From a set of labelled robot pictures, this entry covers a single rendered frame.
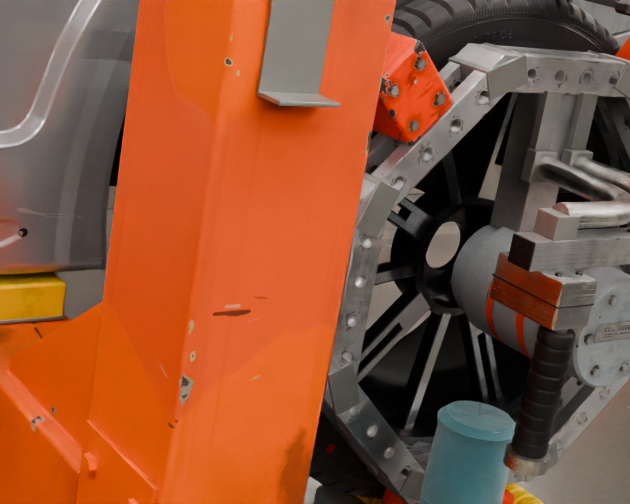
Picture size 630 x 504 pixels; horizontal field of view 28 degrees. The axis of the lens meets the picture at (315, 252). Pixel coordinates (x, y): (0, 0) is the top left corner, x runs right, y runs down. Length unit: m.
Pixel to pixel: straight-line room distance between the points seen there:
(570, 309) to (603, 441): 2.14
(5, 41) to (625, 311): 0.76
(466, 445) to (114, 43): 0.63
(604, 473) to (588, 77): 1.82
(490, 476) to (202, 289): 0.47
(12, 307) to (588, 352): 0.69
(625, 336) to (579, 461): 1.78
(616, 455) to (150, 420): 2.26
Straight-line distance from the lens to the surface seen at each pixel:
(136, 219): 1.12
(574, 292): 1.20
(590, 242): 1.24
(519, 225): 1.46
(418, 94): 1.29
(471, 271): 1.45
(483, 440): 1.35
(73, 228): 1.58
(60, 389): 1.34
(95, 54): 1.53
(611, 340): 1.40
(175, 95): 1.06
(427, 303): 1.54
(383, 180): 1.29
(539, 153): 1.41
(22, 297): 1.59
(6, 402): 1.42
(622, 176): 1.42
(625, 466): 3.23
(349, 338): 1.34
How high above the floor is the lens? 1.28
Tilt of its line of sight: 17 degrees down
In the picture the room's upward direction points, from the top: 10 degrees clockwise
